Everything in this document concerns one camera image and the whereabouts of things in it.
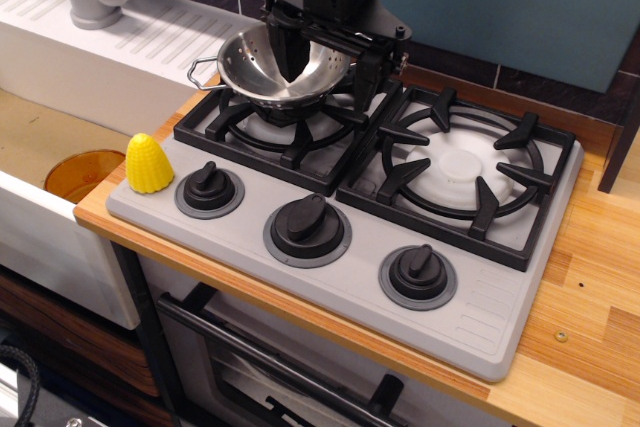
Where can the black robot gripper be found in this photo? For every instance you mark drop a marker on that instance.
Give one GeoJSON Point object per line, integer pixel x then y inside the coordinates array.
{"type": "Point", "coordinates": [363, 29]}

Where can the stainless steel colander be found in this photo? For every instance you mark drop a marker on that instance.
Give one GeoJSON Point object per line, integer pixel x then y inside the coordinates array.
{"type": "Point", "coordinates": [247, 66]}

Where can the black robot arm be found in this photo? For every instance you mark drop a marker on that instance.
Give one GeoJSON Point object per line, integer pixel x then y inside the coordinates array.
{"type": "Point", "coordinates": [364, 30]}

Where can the black left burner grate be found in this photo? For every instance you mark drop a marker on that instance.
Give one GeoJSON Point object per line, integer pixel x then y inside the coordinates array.
{"type": "Point", "coordinates": [312, 150]}

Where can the black burner grate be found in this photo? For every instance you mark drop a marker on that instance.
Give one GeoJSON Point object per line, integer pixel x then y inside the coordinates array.
{"type": "Point", "coordinates": [474, 178]}
{"type": "Point", "coordinates": [312, 150]}

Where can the black middle stove knob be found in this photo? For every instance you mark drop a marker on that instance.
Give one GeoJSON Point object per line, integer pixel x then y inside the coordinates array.
{"type": "Point", "coordinates": [307, 233]}

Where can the black stove knob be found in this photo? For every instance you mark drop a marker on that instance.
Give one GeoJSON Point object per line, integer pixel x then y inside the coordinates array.
{"type": "Point", "coordinates": [307, 233]}
{"type": "Point", "coordinates": [209, 192]}
{"type": "Point", "coordinates": [418, 278]}

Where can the black left stove knob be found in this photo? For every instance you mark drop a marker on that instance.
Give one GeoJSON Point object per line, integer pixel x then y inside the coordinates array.
{"type": "Point", "coordinates": [209, 192]}

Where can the black right burner grate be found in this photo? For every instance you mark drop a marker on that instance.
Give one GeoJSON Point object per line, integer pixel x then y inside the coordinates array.
{"type": "Point", "coordinates": [474, 178]}

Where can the grey toy stove top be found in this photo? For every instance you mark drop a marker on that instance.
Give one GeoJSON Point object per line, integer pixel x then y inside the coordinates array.
{"type": "Point", "coordinates": [477, 331]}

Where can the yellow toy corn cob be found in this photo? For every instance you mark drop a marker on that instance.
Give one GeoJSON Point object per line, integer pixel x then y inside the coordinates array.
{"type": "Point", "coordinates": [148, 169]}

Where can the black right stove knob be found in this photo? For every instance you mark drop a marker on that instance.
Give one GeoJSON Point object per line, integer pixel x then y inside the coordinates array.
{"type": "Point", "coordinates": [418, 278]}

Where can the white toy sink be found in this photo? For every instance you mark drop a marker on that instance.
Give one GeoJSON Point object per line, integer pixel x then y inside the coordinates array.
{"type": "Point", "coordinates": [64, 91]}

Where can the orange plastic cup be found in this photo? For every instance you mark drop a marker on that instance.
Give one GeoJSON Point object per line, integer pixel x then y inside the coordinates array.
{"type": "Point", "coordinates": [76, 176]}

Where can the toy oven door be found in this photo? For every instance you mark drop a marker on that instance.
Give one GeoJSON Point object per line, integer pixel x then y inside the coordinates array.
{"type": "Point", "coordinates": [252, 368]}

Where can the brass screw in counter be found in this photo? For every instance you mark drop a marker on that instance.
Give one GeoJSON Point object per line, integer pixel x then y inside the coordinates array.
{"type": "Point", "coordinates": [561, 336]}

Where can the teal right wall cabinet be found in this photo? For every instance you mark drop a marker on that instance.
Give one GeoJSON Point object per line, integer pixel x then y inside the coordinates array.
{"type": "Point", "coordinates": [577, 42]}

